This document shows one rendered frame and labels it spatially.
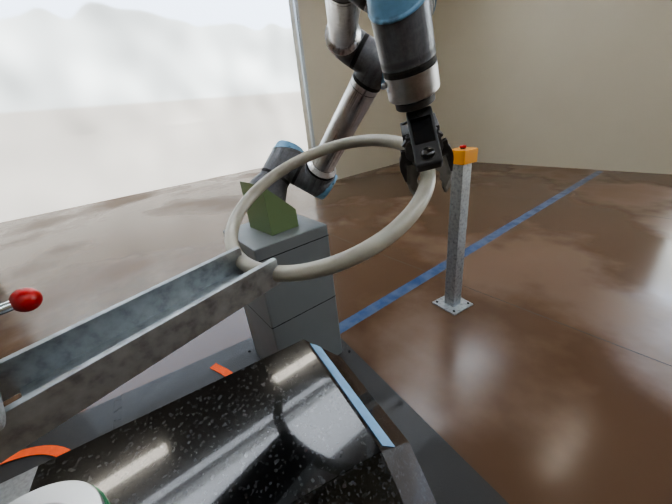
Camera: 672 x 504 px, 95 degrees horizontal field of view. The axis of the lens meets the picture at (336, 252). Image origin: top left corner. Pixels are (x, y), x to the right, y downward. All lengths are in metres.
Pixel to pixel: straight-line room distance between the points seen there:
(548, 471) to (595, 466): 0.18
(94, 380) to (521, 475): 1.50
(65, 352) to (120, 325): 0.07
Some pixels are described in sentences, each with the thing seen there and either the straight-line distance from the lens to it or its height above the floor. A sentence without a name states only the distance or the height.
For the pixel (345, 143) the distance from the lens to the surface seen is 0.88.
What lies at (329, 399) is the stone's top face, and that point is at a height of 0.83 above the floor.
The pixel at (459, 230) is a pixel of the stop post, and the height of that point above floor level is 0.59.
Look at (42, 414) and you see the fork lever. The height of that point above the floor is 1.10.
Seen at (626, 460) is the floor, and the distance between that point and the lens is 1.86.
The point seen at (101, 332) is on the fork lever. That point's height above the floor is 1.10.
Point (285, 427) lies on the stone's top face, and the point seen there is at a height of 0.83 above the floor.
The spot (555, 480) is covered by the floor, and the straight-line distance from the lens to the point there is 1.69.
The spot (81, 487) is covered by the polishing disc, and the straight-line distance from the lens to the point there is 0.70.
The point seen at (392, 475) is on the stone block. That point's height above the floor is 0.80.
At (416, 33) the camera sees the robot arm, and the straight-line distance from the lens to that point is 0.57.
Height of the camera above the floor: 1.37
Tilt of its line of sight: 25 degrees down
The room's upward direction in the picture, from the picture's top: 7 degrees counter-clockwise
